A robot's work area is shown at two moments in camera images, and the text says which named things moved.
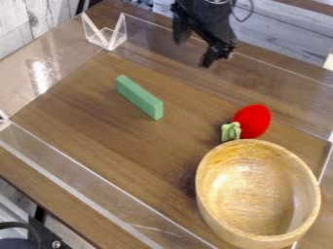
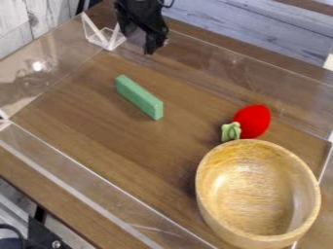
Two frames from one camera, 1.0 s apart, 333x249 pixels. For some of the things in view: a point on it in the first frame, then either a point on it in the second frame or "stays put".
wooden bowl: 258,195 stays put
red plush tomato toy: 250,123 stays put
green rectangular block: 150,104 stays put
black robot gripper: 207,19 → 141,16
